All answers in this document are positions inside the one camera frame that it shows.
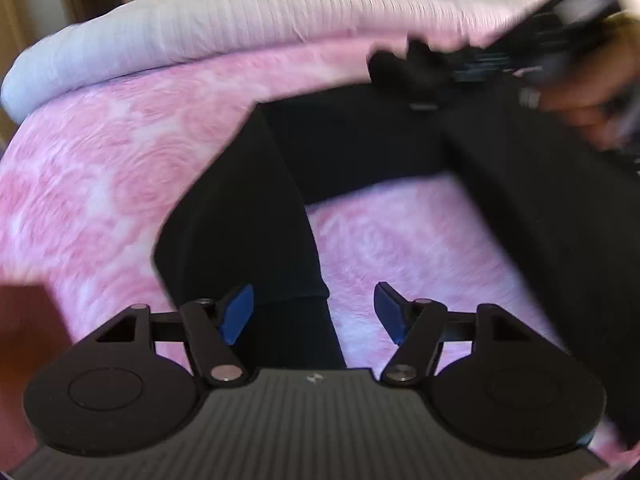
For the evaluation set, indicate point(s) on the brown wooden board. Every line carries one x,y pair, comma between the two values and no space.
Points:
30,360

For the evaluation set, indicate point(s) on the person's right hand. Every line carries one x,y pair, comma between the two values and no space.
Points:
595,80

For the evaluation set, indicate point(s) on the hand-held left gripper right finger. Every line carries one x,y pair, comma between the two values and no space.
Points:
390,312

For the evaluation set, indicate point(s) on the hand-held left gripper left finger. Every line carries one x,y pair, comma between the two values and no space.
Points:
236,312

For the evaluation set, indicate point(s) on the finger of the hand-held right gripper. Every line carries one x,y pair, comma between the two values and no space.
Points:
400,70

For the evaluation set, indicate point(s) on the black pants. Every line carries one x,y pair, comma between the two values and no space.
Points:
280,200

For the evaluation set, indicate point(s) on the pink rose blanket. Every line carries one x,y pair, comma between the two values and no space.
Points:
120,160

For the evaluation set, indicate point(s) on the white ribbed pillow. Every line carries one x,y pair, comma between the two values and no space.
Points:
200,15

